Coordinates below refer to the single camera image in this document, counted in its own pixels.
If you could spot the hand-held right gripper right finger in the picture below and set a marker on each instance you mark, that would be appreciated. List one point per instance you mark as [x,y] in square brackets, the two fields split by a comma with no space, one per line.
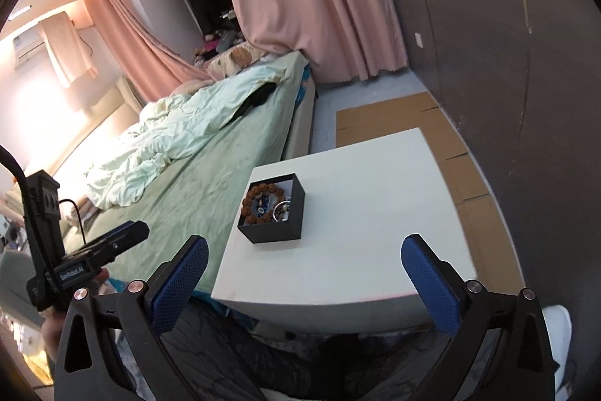
[432,283]

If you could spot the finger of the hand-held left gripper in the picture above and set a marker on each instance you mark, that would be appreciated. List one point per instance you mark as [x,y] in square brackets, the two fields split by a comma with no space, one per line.
[119,239]

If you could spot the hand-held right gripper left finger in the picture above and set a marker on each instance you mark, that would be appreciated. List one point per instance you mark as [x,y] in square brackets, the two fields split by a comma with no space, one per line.
[176,283]

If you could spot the black jewelry box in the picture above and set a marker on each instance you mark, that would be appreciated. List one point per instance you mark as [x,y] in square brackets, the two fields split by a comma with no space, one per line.
[277,234]

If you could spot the person's left hand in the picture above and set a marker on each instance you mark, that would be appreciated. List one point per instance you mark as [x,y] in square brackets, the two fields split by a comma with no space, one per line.
[52,333]

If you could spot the bed with green sheet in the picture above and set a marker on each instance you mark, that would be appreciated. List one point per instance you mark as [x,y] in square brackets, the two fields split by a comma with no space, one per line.
[202,175]

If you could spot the white table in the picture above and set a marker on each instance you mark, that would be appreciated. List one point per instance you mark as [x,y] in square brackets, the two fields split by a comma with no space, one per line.
[375,194]

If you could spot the person's dark patterned trousers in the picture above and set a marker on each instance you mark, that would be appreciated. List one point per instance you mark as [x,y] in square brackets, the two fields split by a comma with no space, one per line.
[263,349]

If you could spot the white shoe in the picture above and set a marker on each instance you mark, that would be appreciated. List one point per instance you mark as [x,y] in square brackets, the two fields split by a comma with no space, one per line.
[558,335]

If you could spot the pale green duvet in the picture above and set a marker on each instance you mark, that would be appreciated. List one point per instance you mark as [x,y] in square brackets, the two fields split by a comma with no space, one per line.
[188,119]

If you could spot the beige padded headboard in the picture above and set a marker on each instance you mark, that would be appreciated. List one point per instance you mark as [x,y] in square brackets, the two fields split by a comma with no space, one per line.
[129,98]

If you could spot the flattened cardboard sheet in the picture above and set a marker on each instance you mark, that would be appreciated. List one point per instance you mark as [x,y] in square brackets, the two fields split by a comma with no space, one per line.
[389,114]

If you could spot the pink hanging cloth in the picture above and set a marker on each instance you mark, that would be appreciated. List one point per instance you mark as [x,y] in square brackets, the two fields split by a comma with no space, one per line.
[65,48]

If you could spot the narrow pink curtain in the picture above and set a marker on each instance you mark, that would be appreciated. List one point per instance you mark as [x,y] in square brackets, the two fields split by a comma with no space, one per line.
[141,48]

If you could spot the black garment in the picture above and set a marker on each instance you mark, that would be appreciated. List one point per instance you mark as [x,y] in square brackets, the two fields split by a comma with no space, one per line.
[258,98]

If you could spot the printed cream pillow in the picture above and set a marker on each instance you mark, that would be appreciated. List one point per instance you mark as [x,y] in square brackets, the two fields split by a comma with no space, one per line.
[234,58]

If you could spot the pile of assorted clothes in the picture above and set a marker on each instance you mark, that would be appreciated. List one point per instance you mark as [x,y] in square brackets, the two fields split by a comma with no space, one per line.
[220,39]

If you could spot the wall air conditioner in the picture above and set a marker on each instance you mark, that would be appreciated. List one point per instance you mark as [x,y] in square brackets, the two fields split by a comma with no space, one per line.
[28,44]

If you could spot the white wall switch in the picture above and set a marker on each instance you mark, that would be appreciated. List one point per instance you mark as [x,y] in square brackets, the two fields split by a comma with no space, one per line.
[419,40]

